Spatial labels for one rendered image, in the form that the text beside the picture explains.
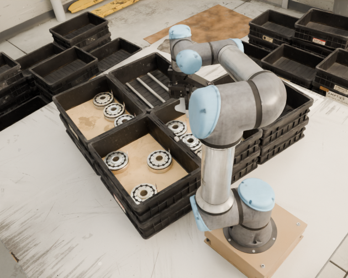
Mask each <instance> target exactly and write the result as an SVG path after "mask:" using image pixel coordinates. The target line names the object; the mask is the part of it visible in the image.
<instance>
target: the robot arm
mask: <svg viewBox="0 0 348 278"><path fill-rule="evenodd" d="M168 39H169V41H170V53H171V65H172V66H169V69H168V74H169V76H170V82H169V85H168V91H169V97H170V98H175V99H179V100H180V104H178V105H176V106H175V110H176V111H180V112H182V113H185V114H186V118H189V125H190V128H191V132H192V134H193V136H194V137H195V138H197V139H198V140H199V141H200V143H201V144H202V167H201V186H200V187H199V188H198V190H197V192H196V195H193V196H191V197H190V202H191V206H192V210H193V214H194V217H195V221H196V224H197V227H198V229H199V230H200V231H201V232H204V231H212V230H214V229H220V228H224V227H228V230H229V233H230V235H231V237H232V239H233V240H234V241H236V242H237V243H238V244H239V245H242V246H243V247H247V248H258V247H261V246H263V245H265V244H266V243H267V242H268V241H269V240H270V238H271V234H272V224H271V221H270V218H271V213H272V210H273V207H274V205H275V192H274V190H273V188H272V187H271V186H270V185H269V184H268V183H267V182H265V181H263V180H261V179H258V178H247V179H244V180H243V181H242V182H241V183H240V184H239V186H238V187H237V188H230V184H231V176H232V170H233V161H234V152H235V146H236V145H237V144H238V143H239V142H240V141H241V139H242V136H243V131H246V130H252V129H257V128H261V127H265V126H267V125H269V124H271V123H272V122H274V121H275V120H276V119H277V118H278V117H279V116H280V114H281V113H282V111H283V109H284V107H285V104H286V99H287V93H286V88H285V86H284V84H283V82H282V81H281V79H280V78H279V77H278V76H277V75H275V74H274V73H273V72H271V71H267V70H263V69H262V68H261V67H260V66H259V65H257V64H256V63H255V62H254V61H253V60H252V59H251V58H249V57H248V56H247V55H246V54H244V47H243V44H242V42H241V40H240V39H226V40H219V41H212V42H205V43H200V44H193V42H192V40H191V30H190V28H189V27H188V26H186V25H182V24H180V25H175V26H172V27H171V28H170V29H169V38H168ZM218 64H220V65H221V66H222V67H223V68H224V69H225V70H226V72H227V73H228V74H229V75H230V76H231V78H232V79H233V80H234V81H235V82H234V83H227V84H220V85H214V83H212V82H210V81H208V80H206V79H205V78H203V77H201V76H199V75H197V74H195V73H196V72H198V71H199V70H200V68H201V67H203V66H210V65H218ZM193 86H195V87H197V88H198V89H196V90H195V91H194V92H193V93H192V88H193Z"/></svg>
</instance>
